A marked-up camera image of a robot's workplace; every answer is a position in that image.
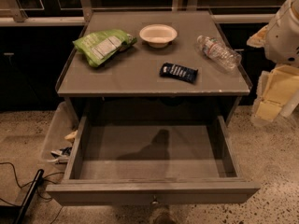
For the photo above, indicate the white paper bowl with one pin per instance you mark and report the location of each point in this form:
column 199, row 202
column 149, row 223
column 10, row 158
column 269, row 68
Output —
column 158, row 35

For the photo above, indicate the brass drawer knob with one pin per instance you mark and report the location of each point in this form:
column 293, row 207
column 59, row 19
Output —
column 154, row 200

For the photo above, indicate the clear plastic water bottle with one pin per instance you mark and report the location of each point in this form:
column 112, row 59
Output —
column 224, row 57

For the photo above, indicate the black bar on floor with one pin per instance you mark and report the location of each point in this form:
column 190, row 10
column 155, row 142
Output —
column 28, row 197

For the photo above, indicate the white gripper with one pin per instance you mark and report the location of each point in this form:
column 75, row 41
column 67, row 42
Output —
column 282, row 41

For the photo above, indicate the dark blue snack bar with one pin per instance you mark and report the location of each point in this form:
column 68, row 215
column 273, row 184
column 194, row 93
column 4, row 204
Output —
column 178, row 72

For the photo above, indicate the grey cabinet table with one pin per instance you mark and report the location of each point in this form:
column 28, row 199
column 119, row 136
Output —
column 135, row 72

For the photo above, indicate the clear plastic bin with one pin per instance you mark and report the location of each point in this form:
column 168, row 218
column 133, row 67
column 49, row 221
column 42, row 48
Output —
column 60, row 137

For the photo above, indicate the metal railing frame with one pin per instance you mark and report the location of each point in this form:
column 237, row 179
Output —
column 79, row 11

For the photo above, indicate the green chip bag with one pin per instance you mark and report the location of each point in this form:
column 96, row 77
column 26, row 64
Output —
column 100, row 46

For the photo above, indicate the grey top drawer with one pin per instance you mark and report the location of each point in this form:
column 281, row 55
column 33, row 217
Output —
column 127, row 162

